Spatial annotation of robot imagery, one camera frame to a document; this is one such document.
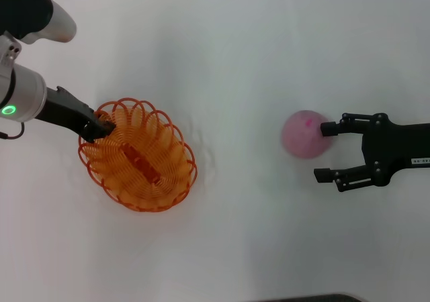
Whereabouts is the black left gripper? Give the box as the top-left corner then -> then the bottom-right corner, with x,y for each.
35,86 -> 117,144

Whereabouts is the pink peach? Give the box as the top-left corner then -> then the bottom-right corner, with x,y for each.
281,109 -> 333,160

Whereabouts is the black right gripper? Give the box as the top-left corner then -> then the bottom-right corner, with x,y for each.
314,113 -> 430,193

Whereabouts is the orange plastic wicker basket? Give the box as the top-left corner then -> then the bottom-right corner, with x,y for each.
78,97 -> 198,213

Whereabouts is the dark robot torso edge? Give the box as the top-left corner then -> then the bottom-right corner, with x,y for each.
261,293 -> 362,302

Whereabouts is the thin black cable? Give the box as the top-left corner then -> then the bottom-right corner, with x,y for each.
0,122 -> 26,140

